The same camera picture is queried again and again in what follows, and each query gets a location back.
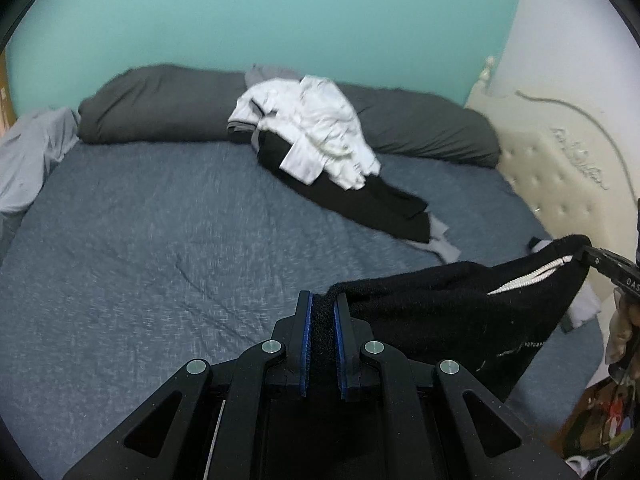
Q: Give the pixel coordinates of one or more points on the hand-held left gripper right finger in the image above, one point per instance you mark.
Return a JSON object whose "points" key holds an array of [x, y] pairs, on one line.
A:
{"points": [[341, 355]]}

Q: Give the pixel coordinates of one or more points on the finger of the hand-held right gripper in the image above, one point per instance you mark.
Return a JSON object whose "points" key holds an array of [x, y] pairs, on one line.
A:
{"points": [[602, 260]]}

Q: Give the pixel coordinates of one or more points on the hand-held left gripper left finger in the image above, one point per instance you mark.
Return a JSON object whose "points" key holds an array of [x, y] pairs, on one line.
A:
{"points": [[306, 350]]}

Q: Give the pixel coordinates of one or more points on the black sweater with white trim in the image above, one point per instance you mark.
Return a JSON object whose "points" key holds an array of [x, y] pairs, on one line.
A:
{"points": [[450, 310]]}

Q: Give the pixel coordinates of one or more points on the person's right hand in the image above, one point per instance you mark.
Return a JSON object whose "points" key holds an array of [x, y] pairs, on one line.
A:
{"points": [[625, 335]]}

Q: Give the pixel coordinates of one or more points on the light grey folded garment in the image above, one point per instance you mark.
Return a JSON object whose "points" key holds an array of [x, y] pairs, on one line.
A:
{"points": [[585, 307]]}

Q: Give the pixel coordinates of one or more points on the black folded garment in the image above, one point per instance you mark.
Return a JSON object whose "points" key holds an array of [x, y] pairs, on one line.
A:
{"points": [[537, 245]]}

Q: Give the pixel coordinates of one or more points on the cream tufted headboard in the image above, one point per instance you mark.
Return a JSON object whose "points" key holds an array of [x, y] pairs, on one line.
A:
{"points": [[550, 175]]}

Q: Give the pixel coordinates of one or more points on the colourful printed bag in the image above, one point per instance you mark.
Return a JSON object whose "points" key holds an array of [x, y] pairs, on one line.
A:
{"points": [[600, 420]]}

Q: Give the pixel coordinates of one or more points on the black pants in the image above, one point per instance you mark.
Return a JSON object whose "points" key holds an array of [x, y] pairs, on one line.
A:
{"points": [[360, 200]]}

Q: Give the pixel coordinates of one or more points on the bed with blue patterned sheet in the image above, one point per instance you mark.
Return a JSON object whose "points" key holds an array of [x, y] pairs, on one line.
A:
{"points": [[150, 235]]}

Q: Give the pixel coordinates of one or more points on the crumpled grey cloth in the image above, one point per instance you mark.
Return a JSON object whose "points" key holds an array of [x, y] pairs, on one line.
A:
{"points": [[270, 72]]}

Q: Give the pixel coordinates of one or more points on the dark grey long pillow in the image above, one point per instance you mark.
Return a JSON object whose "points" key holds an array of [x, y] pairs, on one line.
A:
{"points": [[160, 105]]}

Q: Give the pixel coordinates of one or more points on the light grey blanket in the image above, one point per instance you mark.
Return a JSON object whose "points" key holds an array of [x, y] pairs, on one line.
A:
{"points": [[35, 160]]}

